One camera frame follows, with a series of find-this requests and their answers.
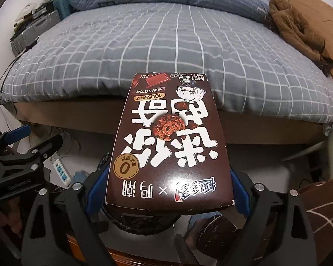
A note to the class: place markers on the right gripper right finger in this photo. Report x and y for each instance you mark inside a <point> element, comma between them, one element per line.
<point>277,230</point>

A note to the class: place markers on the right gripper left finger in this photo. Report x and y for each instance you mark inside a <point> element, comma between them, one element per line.
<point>59,230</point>

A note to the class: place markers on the teal suitcase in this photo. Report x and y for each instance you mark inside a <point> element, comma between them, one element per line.
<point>63,7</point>

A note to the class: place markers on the wooden bed frame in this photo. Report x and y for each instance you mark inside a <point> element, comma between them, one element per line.
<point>104,117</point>

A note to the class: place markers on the clutter on suitcases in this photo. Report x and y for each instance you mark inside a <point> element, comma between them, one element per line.
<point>31,13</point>

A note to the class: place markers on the grey suitcase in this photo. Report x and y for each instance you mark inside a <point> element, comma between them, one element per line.
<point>28,36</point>

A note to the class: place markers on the brown fleece jacket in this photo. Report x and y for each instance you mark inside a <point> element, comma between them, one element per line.
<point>286,21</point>

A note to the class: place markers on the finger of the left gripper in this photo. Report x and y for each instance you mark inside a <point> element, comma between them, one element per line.
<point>47,148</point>
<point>18,134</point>

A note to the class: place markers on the brown chocolate snack box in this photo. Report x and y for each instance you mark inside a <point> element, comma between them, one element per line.
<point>169,153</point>

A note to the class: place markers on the grey checked bed sheet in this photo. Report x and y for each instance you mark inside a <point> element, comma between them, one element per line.
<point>98,52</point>

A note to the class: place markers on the wooden headboard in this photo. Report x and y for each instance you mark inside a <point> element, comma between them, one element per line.
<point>320,16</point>

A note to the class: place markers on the white power strip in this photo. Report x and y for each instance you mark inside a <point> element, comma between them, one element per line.
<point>62,172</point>

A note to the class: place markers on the brown patterned rug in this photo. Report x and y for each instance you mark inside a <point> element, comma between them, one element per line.
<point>217,235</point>

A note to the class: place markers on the black-lined trash bin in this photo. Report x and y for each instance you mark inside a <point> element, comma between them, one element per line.
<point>140,224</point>

